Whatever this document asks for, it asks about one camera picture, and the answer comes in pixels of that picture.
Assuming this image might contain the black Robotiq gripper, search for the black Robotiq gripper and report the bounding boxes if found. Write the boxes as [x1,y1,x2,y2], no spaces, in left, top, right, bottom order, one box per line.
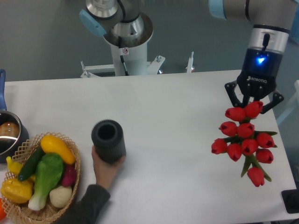
[225,49,284,114]

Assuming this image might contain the red tulip bouquet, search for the red tulip bouquet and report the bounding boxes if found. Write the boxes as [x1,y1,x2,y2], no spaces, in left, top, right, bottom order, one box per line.
[211,101,277,187]

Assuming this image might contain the dark grey ribbed vase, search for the dark grey ribbed vase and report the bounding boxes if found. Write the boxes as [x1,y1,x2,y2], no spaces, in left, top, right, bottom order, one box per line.
[91,119,126,164]

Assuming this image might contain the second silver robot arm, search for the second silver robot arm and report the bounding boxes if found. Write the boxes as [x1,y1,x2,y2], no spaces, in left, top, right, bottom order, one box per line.
[79,0,153,48]

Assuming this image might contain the dark grey sleeved forearm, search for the dark grey sleeved forearm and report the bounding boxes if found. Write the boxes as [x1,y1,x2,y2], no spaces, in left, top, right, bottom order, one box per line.
[54,184,110,224]

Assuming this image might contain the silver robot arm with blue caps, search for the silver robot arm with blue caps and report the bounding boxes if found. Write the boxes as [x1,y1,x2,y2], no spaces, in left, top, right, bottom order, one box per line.
[208,0,299,114]

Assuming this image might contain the person's hand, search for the person's hand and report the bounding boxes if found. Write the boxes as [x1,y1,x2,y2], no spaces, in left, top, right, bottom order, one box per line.
[92,146,126,191]

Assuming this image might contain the black device at table edge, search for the black device at table edge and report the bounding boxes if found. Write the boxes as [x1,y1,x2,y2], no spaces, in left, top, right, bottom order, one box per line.
[281,189,299,214]

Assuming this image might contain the purple red onion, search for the purple red onion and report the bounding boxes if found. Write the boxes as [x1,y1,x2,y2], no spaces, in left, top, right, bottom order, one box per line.
[61,165,77,187]

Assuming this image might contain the yellow squash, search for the yellow squash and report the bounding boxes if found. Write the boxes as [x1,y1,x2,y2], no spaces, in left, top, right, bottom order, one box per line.
[40,135,76,165]

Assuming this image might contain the green bok choy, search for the green bok choy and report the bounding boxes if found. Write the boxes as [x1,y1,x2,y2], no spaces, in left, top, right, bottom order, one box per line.
[28,153,64,211]

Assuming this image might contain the white garlic bulb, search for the white garlic bulb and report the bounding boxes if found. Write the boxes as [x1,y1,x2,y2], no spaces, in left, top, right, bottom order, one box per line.
[49,186,72,208]

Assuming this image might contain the woven wicker basket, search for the woven wicker basket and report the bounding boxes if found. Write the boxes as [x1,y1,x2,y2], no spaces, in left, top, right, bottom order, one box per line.
[1,132,81,224]

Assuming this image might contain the green cucumber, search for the green cucumber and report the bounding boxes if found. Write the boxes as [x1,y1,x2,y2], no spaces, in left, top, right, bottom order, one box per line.
[17,147,45,182]

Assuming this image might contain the yellow banana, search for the yellow banana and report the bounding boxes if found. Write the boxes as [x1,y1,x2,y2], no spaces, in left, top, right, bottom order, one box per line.
[6,156,23,177]

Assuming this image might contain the yellow bell pepper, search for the yellow bell pepper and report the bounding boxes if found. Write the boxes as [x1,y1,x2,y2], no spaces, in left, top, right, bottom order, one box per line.
[0,178,33,204]

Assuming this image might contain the orange fruit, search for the orange fruit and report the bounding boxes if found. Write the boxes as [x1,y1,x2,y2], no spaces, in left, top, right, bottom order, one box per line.
[0,198,7,221]

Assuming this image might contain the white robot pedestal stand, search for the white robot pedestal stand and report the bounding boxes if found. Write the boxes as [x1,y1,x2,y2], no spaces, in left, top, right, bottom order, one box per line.
[80,35,195,78]

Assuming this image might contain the blue handled saucepan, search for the blue handled saucepan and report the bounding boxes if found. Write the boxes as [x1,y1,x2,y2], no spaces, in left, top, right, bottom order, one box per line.
[0,69,29,164]

